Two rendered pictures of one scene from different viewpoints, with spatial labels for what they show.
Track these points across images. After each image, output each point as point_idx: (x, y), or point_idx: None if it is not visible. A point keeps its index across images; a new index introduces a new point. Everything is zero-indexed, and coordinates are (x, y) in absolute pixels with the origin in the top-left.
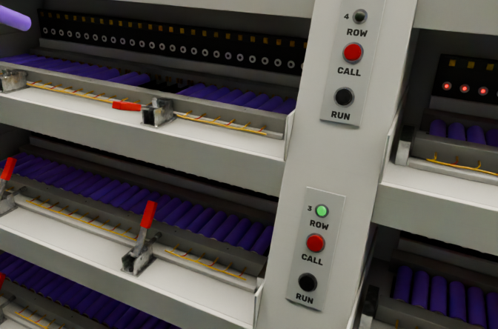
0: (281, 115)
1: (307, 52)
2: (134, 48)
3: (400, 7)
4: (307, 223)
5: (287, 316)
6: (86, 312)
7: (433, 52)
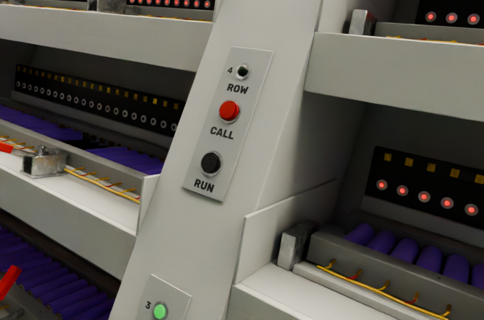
0: None
1: (186, 107)
2: (84, 108)
3: (287, 63)
4: None
5: None
6: None
7: (374, 147)
